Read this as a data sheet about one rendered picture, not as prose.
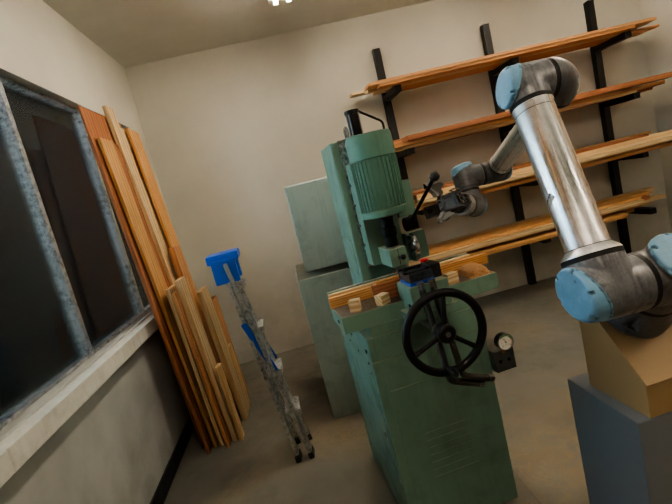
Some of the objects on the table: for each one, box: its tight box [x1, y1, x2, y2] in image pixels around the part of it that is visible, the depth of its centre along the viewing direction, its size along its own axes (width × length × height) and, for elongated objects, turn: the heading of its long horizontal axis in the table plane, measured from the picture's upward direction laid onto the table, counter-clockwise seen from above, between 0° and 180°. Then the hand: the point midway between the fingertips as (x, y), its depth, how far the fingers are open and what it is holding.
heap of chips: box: [458, 263, 492, 279], centre depth 169 cm, size 9×14×4 cm, turn 70°
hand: (428, 203), depth 157 cm, fingers closed on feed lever, 14 cm apart
